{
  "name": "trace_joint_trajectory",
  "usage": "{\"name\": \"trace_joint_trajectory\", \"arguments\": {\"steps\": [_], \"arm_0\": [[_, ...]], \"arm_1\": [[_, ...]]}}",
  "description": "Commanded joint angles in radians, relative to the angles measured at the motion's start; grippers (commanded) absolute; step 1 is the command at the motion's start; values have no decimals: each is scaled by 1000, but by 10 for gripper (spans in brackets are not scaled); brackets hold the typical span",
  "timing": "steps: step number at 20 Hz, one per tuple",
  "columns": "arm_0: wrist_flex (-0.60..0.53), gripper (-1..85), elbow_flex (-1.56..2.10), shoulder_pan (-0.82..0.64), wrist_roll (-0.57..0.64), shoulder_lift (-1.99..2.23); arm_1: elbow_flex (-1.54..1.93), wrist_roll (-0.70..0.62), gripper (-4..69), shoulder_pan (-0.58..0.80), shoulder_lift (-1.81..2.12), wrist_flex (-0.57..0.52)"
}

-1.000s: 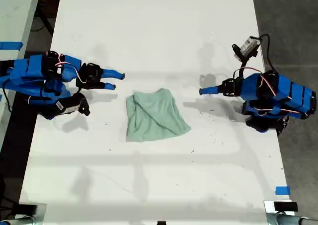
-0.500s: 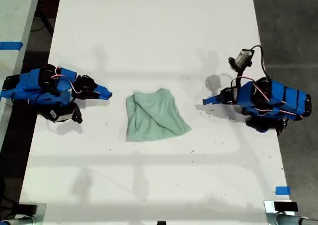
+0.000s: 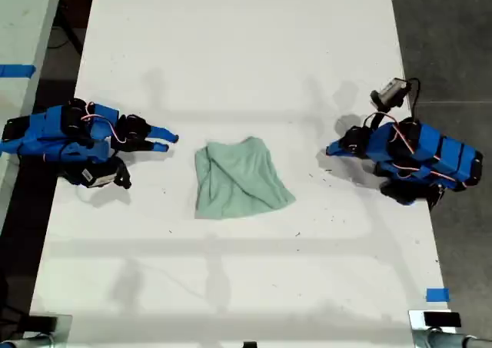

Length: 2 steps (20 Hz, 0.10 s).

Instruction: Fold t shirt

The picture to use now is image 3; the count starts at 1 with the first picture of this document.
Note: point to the small black box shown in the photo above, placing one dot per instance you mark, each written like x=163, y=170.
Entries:
x=442, y=319

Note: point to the black camera box with label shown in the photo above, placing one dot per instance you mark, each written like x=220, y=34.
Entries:
x=92, y=175

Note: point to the grey and black camera box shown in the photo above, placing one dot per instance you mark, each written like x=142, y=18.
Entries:
x=390, y=90

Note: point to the grey metal tube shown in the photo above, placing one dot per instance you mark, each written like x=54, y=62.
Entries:
x=27, y=342
x=446, y=339

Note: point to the shiny metal plate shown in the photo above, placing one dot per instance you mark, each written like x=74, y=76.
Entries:
x=415, y=319

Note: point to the white side table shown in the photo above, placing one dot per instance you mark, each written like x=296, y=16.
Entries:
x=23, y=29

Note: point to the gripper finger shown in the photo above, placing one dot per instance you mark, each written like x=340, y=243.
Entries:
x=334, y=149
x=161, y=133
x=157, y=146

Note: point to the pale green T-shirt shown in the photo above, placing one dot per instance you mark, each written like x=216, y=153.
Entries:
x=238, y=179

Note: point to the short blue tape piece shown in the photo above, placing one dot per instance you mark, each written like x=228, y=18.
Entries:
x=437, y=294

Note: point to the small black clip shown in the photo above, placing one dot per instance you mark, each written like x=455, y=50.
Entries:
x=250, y=344

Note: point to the short black camera stalk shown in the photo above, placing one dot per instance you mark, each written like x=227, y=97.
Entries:
x=380, y=115
x=123, y=175

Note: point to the long blue tape strip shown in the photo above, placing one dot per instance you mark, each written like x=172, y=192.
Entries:
x=17, y=70

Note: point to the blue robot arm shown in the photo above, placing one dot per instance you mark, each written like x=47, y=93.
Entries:
x=442, y=152
x=38, y=133

